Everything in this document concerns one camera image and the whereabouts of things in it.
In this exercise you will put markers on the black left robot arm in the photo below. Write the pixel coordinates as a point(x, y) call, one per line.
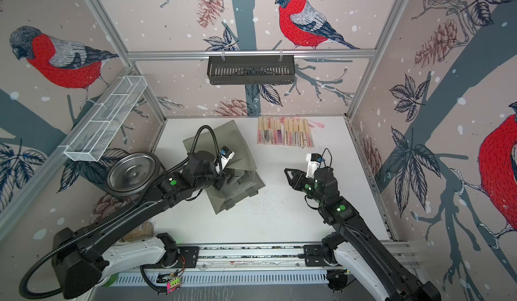
point(82, 258)

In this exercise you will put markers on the round steel plate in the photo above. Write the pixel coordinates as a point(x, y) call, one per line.
point(132, 174)

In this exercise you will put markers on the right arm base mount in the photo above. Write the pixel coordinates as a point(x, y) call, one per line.
point(318, 255)

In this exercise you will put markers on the black hanging wire basket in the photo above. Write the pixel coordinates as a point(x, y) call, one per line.
point(248, 70)

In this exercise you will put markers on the black right base connector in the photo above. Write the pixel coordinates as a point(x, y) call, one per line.
point(338, 280)

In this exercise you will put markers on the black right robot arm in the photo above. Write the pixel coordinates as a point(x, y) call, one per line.
point(353, 245)

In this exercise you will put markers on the pink small circuit board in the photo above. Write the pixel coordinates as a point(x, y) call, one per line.
point(173, 285)

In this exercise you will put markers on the grey pink folding fan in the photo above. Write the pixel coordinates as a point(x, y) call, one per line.
point(296, 132)

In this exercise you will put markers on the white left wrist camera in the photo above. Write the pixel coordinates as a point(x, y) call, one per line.
point(225, 155)

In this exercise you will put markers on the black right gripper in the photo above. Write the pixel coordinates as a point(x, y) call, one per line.
point(298, 180)

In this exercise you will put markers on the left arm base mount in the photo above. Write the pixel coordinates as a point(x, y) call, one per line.
point(175, 255)

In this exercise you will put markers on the green canvas tote bag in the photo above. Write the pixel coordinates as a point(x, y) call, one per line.
point(249, 182)

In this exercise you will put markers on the black grey wooden folding fan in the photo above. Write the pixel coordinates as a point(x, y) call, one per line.
point(267, 131)

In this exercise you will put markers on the red blossom white folding fan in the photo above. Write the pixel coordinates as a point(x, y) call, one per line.
point(285, 131)

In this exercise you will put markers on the pink tassel folding fan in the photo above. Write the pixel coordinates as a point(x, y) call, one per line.
point(311, 126)

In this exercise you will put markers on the pink wooden folding fan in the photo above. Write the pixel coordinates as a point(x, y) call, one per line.
point(260, 131)

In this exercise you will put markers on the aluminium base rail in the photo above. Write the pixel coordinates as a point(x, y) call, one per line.
point(248, 256)

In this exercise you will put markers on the pink striped folding fan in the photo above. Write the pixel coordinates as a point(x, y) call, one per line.
point(291, 136)

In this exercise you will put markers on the white mesh wall shelf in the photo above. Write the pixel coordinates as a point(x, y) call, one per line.
point(94, 138)

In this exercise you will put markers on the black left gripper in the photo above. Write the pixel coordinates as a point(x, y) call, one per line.
point(224, 176)

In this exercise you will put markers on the brown box behind arm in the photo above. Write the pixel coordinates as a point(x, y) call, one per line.
point(142, 232)

